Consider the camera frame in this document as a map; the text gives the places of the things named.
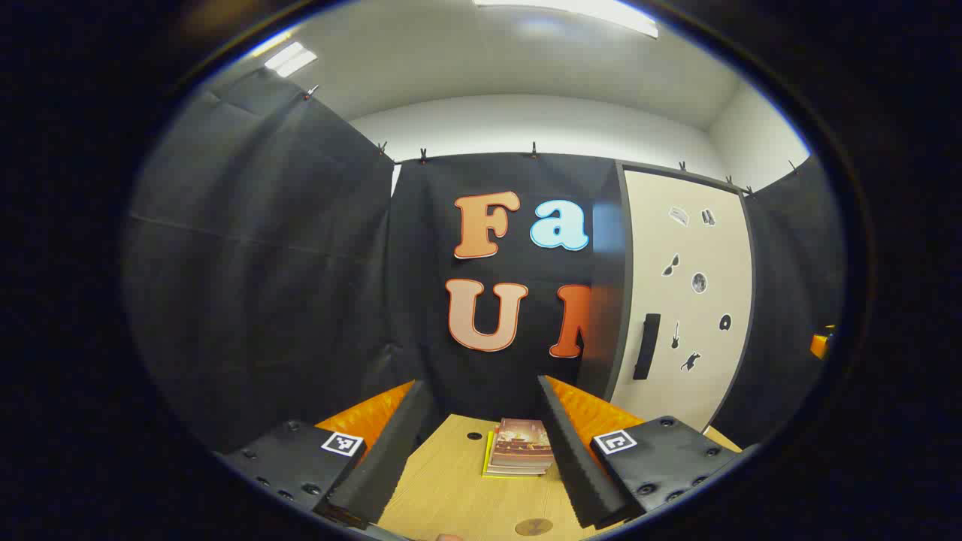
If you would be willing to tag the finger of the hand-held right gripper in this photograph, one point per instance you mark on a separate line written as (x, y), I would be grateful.
(819, 344)

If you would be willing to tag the white cabinet door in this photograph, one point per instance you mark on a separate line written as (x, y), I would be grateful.
(706, 361)

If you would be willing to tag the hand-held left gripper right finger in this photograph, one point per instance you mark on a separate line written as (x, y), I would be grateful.
(575, 458)

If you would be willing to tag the grey cabinet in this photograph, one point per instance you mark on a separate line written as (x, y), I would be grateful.
(612, 285)

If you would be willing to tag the brown cover book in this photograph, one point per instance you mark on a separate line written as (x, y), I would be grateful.
(522, 443)

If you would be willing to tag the black backdrop cloth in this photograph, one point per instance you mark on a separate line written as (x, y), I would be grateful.
(263, 263)

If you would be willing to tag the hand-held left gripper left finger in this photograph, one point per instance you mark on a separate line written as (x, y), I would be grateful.
(383, 458)

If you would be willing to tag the long ceiling light panel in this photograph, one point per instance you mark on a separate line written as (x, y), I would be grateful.
(601, 15)

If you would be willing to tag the small ceiling light panel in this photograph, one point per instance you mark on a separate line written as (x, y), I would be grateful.
(289, 58)

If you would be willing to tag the row of black cloth clips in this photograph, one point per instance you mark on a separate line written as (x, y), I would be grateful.
(423, 155)

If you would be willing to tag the round brown coaster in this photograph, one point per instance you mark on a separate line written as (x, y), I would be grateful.
(533, 527)

